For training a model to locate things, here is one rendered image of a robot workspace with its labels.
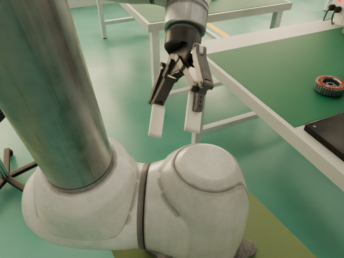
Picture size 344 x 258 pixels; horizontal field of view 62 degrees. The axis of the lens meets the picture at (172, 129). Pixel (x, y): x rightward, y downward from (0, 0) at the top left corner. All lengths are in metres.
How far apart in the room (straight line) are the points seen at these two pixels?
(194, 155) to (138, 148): 1.53
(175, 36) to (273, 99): 0.65
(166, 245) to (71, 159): 0.23
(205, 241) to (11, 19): 0.39
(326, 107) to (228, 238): 0.78
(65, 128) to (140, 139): 1.73
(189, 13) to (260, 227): 0.50
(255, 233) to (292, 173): 1.26
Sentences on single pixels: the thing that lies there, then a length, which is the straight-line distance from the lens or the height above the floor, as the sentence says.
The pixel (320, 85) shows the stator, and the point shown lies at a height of 0.78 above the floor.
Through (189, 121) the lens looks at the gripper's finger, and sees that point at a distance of 0.50.
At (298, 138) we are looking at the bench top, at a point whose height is 0.74.
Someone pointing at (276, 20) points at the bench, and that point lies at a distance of 2.40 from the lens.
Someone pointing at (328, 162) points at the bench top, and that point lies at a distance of 0.95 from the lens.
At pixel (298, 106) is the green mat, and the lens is 1.14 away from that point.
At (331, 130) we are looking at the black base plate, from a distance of 1.04.
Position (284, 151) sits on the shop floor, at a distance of 2.09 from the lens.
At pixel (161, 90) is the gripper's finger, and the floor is 1.02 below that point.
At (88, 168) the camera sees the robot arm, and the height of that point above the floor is 1.07.
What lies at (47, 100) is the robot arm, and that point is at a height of 1.20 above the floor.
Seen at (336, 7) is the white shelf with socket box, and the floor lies 0.86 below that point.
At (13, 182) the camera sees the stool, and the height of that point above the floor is 0.07.
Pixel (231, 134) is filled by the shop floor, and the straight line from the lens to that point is 2.12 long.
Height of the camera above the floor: 1.35
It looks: 39 degrees down
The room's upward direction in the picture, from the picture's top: straight up
